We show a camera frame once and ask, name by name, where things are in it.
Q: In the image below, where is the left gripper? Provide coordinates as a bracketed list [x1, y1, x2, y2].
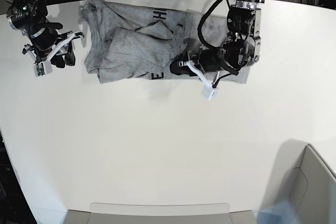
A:
[170, 48, 228, 88]

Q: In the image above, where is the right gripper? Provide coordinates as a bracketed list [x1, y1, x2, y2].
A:
[22, 28, 84, 68]

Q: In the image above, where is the grey T-shirt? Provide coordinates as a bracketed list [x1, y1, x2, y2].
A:
[80, 0, 250, 85]

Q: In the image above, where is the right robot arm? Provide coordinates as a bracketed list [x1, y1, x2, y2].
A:
[7, 0, 84, 76]

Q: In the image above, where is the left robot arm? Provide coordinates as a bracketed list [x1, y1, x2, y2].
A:
[170, 0, 265, 89]

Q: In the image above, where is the grey tray at bottom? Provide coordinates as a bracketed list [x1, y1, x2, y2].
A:
[64, 202, 257, 223]

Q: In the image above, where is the grey bin at right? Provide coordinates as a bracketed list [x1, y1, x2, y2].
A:
[272, 145, 335, 223]

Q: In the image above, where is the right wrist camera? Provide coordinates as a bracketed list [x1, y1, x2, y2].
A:
[34, 61, 53, 77]

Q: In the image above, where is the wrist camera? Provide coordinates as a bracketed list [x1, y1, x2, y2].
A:
[34, 61, 53, 77]
[202, 85, 219, 101]

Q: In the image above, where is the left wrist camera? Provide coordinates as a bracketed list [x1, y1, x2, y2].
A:
[202, 85, 219, 101]

